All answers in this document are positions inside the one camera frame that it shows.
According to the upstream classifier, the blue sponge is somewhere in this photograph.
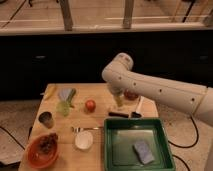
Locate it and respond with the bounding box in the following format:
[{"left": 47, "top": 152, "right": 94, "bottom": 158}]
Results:
[{"left": 133, "top": 140, "right": 155, "bottom": 165}]

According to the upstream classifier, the metal cup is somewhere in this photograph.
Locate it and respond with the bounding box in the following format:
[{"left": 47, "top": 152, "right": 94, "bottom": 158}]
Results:
[{"left": 38, "top": 111, "right": 54, "bottom": 129}]

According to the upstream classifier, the orange bowl with food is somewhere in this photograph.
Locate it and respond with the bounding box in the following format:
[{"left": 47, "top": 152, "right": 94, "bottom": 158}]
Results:
[{"left": 26, "top": 133, "right": 58, "bottom": 169}]

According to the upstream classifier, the green plastic tray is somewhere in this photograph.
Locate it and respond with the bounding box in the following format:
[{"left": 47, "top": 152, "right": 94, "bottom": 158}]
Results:
[{"left": 104, "top": 118, "right": 176, "bottom": 171}]

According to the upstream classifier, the metal fork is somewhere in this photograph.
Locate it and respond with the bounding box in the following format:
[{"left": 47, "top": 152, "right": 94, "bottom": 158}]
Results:
[{"left": 71, "top": 127, "right": 103, "bottom": 133}]

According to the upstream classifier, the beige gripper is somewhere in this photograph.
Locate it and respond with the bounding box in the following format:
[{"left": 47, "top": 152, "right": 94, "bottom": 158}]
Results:
[{"left": 107, "top": 84, "right": 123, "bottom": 107}]

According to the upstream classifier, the green plastic cup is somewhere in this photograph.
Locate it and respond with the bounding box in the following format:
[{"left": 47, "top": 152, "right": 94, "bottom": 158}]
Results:
[{"left": 56, "top": 101, "right": 70, "bottom": 116}]

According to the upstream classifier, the black cable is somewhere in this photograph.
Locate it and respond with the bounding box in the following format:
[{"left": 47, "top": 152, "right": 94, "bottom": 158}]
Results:
[{"left": 167, "top": 114, "right": 200, "bottom": 171}]

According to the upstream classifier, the red apple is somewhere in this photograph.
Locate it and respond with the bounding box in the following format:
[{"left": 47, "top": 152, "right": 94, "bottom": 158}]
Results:
[{"left": 85, "top": 99, "right": 96, "bottom": 112}]

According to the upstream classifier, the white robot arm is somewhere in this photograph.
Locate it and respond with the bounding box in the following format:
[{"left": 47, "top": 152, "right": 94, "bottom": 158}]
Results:
[{"left": 102, "top": 53, "right": 213, "bottom": 127}]

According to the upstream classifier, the tan block with black base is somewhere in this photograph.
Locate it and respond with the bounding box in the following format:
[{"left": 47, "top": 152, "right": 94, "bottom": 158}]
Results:
[{"left": 107, "top": 105, "right": 129, "bottom": 118}]

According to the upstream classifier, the white paper cup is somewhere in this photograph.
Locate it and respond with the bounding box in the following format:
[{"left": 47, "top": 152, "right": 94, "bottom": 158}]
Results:
[{"left": 75, "top": 131, "right": 93, "bottom": 150}]

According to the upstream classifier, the blue and green cloth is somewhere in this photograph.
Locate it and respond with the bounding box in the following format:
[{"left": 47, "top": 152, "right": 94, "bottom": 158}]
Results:
[{"left": 58, "top": 88, "right": 76, "bottom": 102}]

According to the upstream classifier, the dark red bowl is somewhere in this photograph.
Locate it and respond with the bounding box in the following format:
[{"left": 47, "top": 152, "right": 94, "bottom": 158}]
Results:
[{"left": 124, "top": 90, "right": 138, "bottom": 101}]

